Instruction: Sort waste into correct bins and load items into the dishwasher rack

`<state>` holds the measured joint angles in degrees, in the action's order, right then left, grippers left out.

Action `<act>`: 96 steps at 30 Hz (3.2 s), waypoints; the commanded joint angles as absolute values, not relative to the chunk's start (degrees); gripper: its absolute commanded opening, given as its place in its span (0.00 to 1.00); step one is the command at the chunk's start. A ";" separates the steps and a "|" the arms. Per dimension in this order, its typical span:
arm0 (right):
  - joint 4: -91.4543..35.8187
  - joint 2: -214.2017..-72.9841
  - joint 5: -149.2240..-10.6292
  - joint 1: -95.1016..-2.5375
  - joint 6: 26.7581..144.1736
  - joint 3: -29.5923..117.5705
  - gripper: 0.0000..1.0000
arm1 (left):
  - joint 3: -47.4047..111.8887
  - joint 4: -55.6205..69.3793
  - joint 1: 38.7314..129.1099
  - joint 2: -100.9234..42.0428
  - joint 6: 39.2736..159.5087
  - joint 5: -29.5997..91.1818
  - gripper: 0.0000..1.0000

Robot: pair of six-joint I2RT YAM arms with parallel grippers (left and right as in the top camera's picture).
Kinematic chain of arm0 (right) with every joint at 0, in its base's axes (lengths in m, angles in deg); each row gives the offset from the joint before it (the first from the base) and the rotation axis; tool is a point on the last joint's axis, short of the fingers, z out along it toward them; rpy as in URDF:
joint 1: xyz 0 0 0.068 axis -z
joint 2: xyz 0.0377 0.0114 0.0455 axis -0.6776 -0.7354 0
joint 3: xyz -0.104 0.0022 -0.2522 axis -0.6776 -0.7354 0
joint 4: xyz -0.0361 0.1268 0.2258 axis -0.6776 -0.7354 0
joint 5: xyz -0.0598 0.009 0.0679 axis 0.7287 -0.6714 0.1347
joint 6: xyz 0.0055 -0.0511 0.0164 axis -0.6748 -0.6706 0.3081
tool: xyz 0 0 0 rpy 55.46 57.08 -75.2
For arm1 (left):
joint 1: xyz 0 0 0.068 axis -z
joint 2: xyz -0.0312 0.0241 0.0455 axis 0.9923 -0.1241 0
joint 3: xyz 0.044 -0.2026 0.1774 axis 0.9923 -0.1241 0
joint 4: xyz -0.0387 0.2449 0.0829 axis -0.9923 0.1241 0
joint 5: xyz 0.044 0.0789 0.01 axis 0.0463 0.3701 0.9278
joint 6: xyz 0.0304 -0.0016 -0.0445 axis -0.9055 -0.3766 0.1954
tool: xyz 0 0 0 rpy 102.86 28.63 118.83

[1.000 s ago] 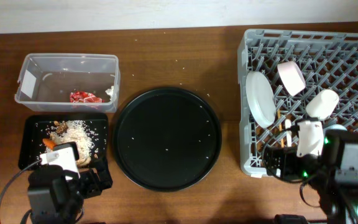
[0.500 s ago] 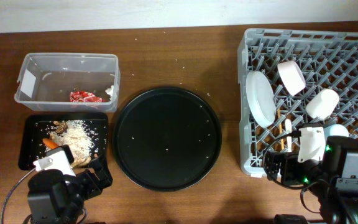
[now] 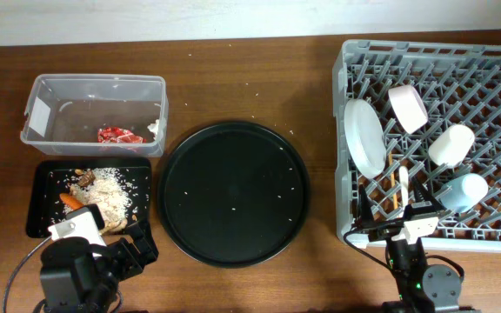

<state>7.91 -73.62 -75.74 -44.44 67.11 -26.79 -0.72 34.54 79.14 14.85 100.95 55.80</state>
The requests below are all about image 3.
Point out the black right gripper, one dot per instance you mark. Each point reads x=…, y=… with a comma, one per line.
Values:
x=382, y=230

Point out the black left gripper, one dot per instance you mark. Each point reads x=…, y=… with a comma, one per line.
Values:
x=133, y=264

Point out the wooden chopstick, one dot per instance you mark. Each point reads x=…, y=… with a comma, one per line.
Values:
x=393, y=181

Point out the white plastic fork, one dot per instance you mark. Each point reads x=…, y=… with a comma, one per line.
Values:
x=403, y=175

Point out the blue plastic cup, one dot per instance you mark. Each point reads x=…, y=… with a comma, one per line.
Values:
x=464, y=192

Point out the orange carrot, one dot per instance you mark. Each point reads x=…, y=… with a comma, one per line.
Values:
x=70, y=201

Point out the cream paper cup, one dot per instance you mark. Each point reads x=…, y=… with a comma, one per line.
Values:
x=452, y=146

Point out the grey plate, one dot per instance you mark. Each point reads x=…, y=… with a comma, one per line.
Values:
x=365, y=138

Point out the brown food scrap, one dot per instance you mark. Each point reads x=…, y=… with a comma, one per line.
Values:
x=86, y=179

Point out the white bowl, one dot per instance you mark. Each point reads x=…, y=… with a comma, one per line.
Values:
x=408, y=107

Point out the red snack wrapper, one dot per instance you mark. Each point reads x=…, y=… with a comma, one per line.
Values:
x=118, y=135

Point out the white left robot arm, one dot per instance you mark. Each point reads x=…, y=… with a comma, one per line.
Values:
x=80, y=273

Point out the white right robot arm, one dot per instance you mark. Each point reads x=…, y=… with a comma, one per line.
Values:
x=425, y=283

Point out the clear plastic waste bin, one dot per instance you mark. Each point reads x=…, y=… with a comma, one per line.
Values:
x=65, y=111

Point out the grey dishwasher rack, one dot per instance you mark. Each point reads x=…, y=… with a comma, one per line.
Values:
x=459, y=84

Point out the rice and peanut shells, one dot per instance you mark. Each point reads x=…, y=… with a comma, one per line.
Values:
x=110, y=192

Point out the black rectangular tray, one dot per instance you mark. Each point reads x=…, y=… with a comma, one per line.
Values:
x=54, y=177

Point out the round black serving tray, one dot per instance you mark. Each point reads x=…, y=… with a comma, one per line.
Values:
x=233, y=194

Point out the crumpled white tissue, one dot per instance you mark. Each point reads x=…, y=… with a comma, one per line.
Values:
x=154, y=129

